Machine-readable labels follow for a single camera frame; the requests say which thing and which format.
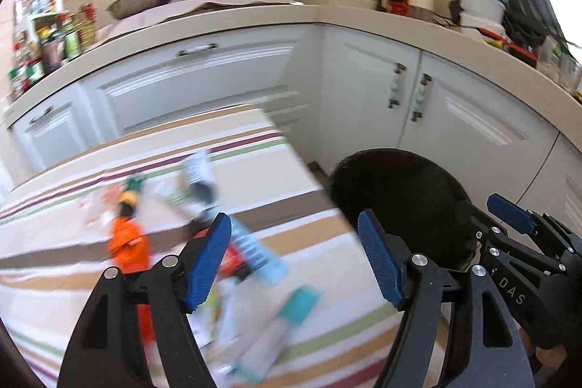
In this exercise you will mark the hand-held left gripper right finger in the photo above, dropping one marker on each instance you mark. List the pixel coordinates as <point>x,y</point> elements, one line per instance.
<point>379,260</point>

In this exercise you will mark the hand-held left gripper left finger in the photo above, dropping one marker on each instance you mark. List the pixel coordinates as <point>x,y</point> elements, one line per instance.
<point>209,263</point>

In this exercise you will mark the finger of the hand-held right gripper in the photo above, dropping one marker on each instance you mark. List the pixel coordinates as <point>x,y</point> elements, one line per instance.
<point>514,245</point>
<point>509,210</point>

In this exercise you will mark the red wrapper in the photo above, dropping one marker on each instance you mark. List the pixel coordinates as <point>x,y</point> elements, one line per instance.
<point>232,260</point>

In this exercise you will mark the light blue wrapper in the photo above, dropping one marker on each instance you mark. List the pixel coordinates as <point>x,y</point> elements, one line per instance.
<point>257,251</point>

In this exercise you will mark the black trash bin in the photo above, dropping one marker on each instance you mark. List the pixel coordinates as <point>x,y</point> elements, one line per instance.
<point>395,197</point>

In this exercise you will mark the orange wrapper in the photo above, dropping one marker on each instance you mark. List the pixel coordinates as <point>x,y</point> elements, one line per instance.
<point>129,242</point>

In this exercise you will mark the white and black wrapper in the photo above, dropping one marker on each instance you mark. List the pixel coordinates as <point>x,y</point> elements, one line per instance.
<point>200,174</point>

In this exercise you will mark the white curved cabinet door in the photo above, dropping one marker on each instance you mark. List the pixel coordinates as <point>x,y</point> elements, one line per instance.
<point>570,188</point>

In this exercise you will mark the white and green packet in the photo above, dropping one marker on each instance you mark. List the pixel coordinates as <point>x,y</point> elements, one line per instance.
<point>175,206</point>

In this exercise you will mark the white tube with teal cap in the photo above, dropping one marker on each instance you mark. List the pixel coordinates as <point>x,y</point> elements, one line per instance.
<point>291,310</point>

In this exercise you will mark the white large cabinet door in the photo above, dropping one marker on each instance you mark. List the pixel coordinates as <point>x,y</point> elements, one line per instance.
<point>477,120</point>

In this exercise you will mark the striped tablecloth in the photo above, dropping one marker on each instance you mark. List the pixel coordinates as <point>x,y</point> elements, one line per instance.
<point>282,197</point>

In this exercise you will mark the green wrapper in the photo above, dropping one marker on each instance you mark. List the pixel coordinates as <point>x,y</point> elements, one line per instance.
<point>134,183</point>

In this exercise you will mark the clear glass jars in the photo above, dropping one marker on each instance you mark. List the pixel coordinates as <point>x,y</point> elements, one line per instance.
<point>561,63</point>

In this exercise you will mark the white narrow cabinet door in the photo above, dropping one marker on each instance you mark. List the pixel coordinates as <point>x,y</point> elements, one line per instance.
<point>359,97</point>

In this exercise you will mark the white wide cabinet drawer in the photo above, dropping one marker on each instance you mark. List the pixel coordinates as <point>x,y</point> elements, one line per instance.
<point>195,83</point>

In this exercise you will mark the white tub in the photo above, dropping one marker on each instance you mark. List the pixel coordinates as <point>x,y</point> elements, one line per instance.
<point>477,30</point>

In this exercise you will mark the black plastic bag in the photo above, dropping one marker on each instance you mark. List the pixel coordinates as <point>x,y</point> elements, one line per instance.
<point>527,26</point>

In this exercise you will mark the white small cabinet door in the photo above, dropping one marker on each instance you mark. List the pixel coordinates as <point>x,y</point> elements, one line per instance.
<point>54,138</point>

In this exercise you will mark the white bowl with blue lid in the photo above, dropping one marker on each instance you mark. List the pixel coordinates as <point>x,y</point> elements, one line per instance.
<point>482,4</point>

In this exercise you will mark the white jar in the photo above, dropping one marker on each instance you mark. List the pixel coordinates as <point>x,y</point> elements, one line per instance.
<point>420,4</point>

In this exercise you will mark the pink stove cover cloth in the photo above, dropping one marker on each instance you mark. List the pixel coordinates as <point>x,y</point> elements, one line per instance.
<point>191,8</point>

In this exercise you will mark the rack of seasoning bottles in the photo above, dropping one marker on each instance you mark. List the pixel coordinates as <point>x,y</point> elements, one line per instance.
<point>50,38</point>

